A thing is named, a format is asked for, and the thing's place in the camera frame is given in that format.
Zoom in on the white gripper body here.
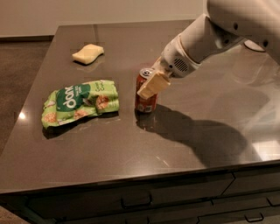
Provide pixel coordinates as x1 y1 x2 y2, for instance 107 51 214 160
160 35 200 78

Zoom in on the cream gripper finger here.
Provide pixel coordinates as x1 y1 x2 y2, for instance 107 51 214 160
136 72 171 100
151 58 162 73

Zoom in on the orange soda can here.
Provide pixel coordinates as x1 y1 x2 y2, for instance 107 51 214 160
135 68 158 113

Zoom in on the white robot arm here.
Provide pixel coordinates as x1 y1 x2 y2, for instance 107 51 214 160
137 0 280 99

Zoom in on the green rice chip bag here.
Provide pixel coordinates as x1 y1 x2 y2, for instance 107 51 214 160
41 80 120 129

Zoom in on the yellow sponge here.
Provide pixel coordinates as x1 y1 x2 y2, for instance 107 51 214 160
72 44 104 65

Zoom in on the dark drawer cabinet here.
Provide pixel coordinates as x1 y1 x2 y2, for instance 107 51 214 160
1 165 280 224

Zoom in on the black left drawer handle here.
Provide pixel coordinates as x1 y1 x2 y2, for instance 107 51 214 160
121 193 152 209

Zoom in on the black drawer handle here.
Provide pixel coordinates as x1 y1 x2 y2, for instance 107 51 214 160
121 193 152 209
244 213 264 223

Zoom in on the black right drawer handle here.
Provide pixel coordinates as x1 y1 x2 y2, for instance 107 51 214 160
244 213 264 223

